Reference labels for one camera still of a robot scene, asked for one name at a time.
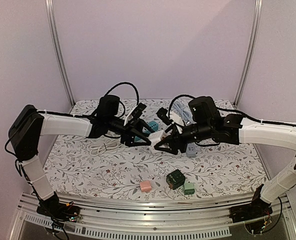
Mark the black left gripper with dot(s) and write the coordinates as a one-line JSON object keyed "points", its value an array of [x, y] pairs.
{"points": [[128, 133]]}

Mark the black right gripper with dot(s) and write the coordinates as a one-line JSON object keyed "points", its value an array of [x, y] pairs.
{"points": [[176, 139]]}

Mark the white cube socket adapter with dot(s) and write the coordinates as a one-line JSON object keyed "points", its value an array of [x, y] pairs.
{"points": [[156, 137]]}

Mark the teal power strip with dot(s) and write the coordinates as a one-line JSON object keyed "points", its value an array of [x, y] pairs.
{"points": [[153, 125]]}

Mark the pink plug adapter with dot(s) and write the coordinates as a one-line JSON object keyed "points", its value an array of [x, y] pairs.
{"points": [[145, 186]]}

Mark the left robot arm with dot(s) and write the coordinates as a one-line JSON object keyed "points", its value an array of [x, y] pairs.
{"points": [[34, 131]]}

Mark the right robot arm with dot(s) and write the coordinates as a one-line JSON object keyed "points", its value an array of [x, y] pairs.
{"points": [[234, 127]]}

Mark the light green plug adapter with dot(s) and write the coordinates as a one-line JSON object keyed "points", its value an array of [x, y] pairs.
{"points": [[188, 189]]}

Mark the light blue power strip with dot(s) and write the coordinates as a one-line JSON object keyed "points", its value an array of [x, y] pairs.
{"points": [[191, 150]]}

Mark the dark green cube adapter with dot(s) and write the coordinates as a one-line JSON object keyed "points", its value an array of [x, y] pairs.
{"points": [[175, 179]]}

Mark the floral patterned table mat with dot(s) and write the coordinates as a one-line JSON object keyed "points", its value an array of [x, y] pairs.
{"points": [[104, 168]]}

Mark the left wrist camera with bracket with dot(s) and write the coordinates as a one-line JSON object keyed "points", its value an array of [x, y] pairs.
{"points": [[135, 113]]}

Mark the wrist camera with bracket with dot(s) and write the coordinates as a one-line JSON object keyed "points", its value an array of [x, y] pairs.
{"points": [[135, 113], [169, 118]]}

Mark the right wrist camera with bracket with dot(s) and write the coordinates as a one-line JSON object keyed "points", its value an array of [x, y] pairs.
{"points": [[169, 118]]}

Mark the aluminium front rail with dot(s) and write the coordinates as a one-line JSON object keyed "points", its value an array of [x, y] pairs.
{"points": [[193, 219]]}

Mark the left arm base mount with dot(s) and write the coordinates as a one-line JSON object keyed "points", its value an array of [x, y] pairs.
{"points": [[65, 212]]}

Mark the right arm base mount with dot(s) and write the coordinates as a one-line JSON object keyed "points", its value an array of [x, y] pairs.
{"points": [[255, 216]]}

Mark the left aluminium frame post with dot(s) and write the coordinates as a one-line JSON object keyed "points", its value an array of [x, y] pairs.
{"points": [[49, 5]]}

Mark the aluminium frame post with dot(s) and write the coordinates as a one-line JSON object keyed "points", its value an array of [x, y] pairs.
{"points": [[49, 5], [250, 52]]}

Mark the right aluminium frame post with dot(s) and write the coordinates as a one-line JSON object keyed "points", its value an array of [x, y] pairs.
{"points": [[250, 52]]}

